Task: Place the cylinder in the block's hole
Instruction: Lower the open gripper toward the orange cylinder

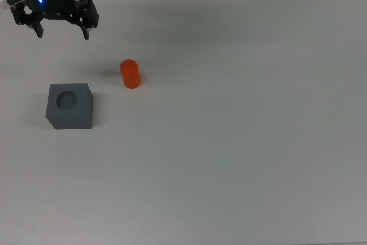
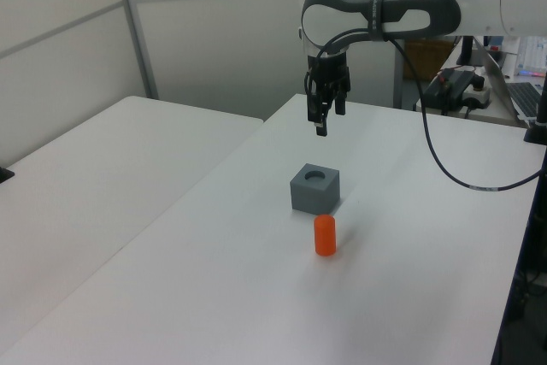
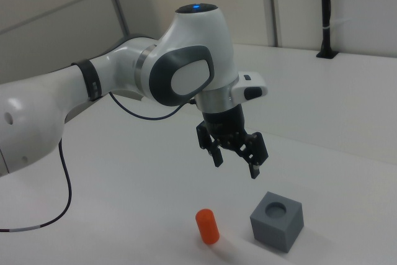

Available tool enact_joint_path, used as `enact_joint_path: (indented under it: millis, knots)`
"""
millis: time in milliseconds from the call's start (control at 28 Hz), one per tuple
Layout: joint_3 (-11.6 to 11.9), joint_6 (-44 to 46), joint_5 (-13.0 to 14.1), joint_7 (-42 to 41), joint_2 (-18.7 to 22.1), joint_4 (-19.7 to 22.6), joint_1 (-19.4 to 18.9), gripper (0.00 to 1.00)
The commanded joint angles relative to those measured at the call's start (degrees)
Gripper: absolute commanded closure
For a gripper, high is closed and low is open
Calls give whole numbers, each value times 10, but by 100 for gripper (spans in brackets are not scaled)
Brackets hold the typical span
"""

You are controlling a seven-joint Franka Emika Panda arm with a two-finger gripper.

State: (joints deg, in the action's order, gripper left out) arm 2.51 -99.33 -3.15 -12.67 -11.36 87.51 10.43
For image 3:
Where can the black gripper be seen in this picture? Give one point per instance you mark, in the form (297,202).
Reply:
(224,125)

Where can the orange cylinder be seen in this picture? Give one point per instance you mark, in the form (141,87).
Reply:
(207,226)

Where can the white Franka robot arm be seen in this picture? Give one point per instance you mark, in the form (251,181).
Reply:
(192,44)

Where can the grey block with round hole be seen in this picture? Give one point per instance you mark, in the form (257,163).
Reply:
(273,234)

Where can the black camera pole with clamp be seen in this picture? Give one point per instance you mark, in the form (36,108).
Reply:
(324,13)

